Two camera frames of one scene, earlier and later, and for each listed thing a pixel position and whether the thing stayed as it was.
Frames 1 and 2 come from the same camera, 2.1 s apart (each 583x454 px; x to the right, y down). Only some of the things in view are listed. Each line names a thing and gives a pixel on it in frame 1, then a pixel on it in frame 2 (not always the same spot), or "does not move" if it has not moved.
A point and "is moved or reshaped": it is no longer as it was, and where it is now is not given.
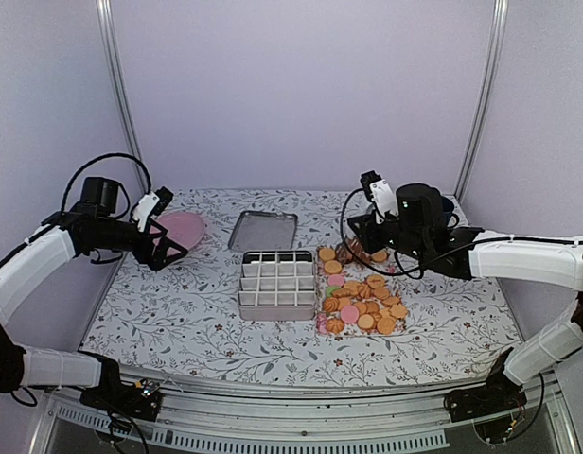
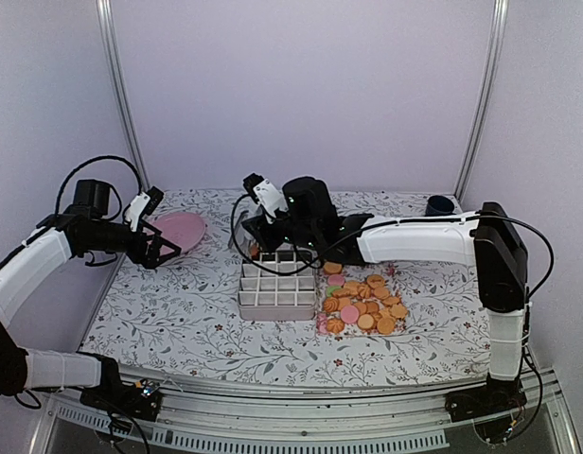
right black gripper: [366, 234] to [259, 229]
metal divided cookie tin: [277, 286] does not move
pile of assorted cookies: [360, 299] does not move
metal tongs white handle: [359, 258] is moved or reshaped
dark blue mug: [448, 208] does not move
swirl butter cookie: [335, 324] does not move
